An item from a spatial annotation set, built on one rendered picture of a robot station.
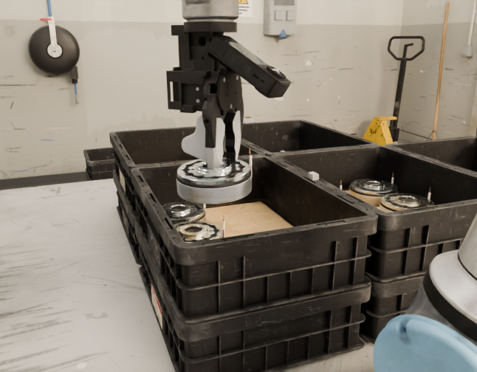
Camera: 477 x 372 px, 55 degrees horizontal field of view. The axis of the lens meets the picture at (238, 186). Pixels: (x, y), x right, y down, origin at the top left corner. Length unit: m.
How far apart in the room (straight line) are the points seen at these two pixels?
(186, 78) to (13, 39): 3.44
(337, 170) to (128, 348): 0.60
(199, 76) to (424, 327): 0.40
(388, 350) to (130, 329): 0.52
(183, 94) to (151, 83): 3.48
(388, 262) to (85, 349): 0.49
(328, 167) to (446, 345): 0.74
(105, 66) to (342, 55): 2.29
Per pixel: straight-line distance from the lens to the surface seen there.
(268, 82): 0.59
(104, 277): 1.01
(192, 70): 0.65
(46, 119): 4.07
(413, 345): 0.40
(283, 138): 1.46
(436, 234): 0.78
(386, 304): 0.78
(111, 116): 4.10
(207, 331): 0.63
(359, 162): 1.12
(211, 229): 0.79
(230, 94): 0.64
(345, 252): 0.68
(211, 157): 0.62
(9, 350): 0.85
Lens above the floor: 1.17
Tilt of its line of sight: 18 degrees down
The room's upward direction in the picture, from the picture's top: straight up
